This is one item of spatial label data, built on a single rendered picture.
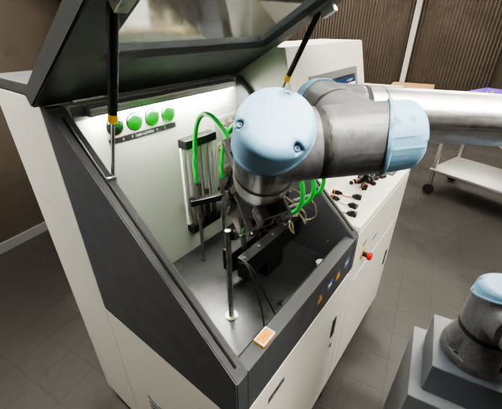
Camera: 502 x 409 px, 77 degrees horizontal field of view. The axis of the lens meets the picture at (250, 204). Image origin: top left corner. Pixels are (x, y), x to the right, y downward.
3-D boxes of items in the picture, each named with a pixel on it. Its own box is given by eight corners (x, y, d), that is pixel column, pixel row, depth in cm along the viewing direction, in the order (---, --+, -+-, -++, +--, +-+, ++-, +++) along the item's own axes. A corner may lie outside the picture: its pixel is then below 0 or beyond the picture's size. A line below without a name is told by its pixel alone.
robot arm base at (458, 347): (504, 341, 82) (521, 315, 77) (515, 393, 71) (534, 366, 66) (439, 319, 88) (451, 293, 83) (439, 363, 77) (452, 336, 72)
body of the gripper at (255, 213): (246, 238, 52) (248, 224, 40) (228, 191, 54) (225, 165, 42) (289, 223, 53) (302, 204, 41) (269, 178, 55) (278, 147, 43)
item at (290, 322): (248, 411, 78) (248, 371, 70) (234, 399, 80) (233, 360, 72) (348, 273, 120) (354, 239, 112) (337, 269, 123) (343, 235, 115)
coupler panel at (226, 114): (223, 188, 125) (219, 109, 110) (216, 186, 127) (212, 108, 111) (243, 178, 134) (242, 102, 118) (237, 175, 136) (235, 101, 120)
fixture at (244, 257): (246, 297, 105) (246, 261, 97) (224, 283, 110) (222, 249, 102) (298, 247, 128) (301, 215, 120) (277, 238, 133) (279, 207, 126)
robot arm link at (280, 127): (336, 156, 26) (234, 165, 26) (307, 195, 37) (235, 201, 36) (319, 75, 28) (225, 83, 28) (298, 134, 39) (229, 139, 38)
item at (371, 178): (370, 195, 136) (372, 182, 133) (346, 187, 141) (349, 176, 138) (387, 177, 151) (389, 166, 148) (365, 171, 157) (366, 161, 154)
